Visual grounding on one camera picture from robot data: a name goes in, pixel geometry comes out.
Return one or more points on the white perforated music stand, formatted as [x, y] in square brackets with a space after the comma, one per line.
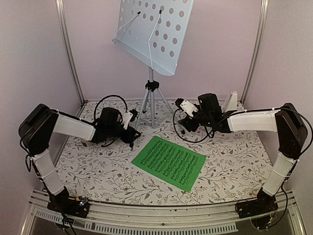
[153, 32]

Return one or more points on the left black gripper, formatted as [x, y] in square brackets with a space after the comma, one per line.
[131, 132]

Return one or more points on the white metronome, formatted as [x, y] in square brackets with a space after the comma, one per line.
[230, 104]

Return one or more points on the aluminium frame post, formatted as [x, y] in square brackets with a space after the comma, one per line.
[66, 40]
[256, 49]

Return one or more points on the green sheet music page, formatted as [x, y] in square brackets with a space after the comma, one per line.
[170, 162]

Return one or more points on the left aluminium frame post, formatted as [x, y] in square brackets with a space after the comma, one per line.
[66, 40]

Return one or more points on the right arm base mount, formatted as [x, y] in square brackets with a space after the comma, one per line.
[256, 207]

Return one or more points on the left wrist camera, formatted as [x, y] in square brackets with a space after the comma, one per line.
[126, 120]

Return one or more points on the floral table mat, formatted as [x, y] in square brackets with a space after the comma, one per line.
[235, 168]

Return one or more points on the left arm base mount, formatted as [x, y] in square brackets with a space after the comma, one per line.
[69, 206]

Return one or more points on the white paper cup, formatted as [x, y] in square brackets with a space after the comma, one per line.
[86, 143]

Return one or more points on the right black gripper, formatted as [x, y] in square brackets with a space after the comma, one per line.
[188, 125]

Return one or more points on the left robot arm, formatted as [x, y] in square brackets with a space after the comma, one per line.
[36, 131]

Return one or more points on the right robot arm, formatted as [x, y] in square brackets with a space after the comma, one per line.
[291, 131]

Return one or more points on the aluminium front rail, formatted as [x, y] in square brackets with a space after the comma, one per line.
[117, 219]

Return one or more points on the right aluminium frame post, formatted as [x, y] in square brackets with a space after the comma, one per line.
[256, 49]

